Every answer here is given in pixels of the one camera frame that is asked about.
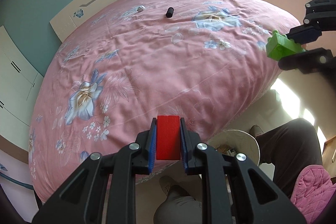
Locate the foil ball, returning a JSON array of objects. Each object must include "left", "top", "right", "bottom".
[{"left": 137, "top": 6, "right": 145, "bottom": 12}]

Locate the black sock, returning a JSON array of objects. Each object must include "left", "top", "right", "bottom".
[{"left": 165, "top": 7, "right": 174, "bottom": 18}]

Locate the bright green toy brick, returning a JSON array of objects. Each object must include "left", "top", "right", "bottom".
[{"left": 266, "top": 30, "right": 306, "bottom": 61}]

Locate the white trash bin with liner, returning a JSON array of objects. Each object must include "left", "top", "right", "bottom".
[{"left": 208, "top": 130, "right": 260, "bottom": 165}]

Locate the white sneaker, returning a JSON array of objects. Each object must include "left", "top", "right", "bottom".
[{"left": 249, "top": 124, "right": 264, "bottom": 138}]

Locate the pink floral bed cover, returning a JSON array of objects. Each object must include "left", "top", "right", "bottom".
[{"left": 29, "top": 0, "right": 299, "bottom": 202}]

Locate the red block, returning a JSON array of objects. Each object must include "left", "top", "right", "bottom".
[{"left": 156, "top": 115, "right": 181, "bottom": 160}]

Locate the white wardrobe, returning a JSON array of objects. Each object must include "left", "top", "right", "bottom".
[{"left": 1, "top": 26, "right": 43, "bottom": 151}]

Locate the person's right leg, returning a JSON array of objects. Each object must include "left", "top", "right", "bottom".
[{"left": 256, "top": 118, "right": 322, "bottom": 198}]

